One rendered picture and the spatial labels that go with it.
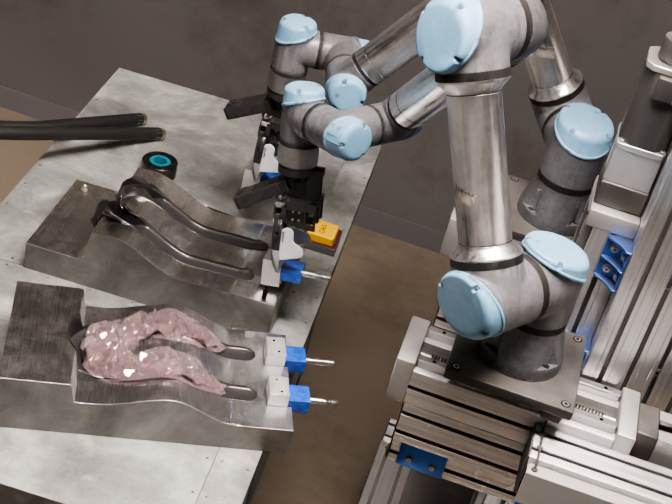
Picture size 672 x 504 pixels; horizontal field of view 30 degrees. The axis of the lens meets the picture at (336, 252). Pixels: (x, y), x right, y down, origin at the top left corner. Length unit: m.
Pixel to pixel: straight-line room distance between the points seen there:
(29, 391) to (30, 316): 0.17
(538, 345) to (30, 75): 2.78
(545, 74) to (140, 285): 0.90
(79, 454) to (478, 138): 0.84
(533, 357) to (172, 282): 0.72
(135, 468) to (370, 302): 1.94
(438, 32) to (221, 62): 2.35
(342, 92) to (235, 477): 0.74
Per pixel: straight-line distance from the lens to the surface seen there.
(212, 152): 2.98
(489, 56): 1.89
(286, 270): 2.39
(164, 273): 2.42
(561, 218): 2.54
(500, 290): 1.95
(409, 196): 4.22
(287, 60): 2.49
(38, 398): 2.14
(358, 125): 2.18
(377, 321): 3.91
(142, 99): 3.15
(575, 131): 2.47
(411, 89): 2.20
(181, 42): 4.22
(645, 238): 2.20
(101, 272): 2.47
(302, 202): 2.32
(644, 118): 2.19
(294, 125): 2.26
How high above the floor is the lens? 2.33
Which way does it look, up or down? 34 degrees down
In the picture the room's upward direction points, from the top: 15 degrees clockwise
